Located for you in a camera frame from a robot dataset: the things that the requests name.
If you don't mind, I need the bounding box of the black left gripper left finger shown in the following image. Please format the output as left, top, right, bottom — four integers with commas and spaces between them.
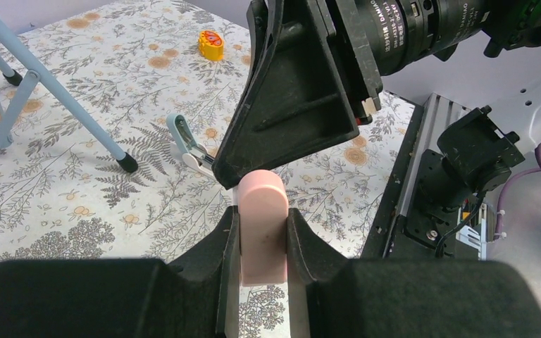
0, 206, 240, 337

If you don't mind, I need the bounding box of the blue music stand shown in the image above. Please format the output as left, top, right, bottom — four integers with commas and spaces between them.
0, 19, 138, 173

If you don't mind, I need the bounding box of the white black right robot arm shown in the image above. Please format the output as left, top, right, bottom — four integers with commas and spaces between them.
213, 1, 541, 189

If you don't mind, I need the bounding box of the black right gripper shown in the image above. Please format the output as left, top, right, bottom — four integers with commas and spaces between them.
212, 1, 383, 189

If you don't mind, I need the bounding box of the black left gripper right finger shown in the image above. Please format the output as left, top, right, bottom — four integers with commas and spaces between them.
287, 208, 541, 337

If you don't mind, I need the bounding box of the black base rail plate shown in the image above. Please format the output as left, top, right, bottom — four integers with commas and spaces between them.
361, 94, 497, 260

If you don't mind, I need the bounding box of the yellow red small toy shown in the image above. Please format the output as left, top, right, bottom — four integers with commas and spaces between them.
198, 30, 224, 61

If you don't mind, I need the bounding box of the pink mini stapler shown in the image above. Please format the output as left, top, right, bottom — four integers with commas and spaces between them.
237, 170, 289, 287

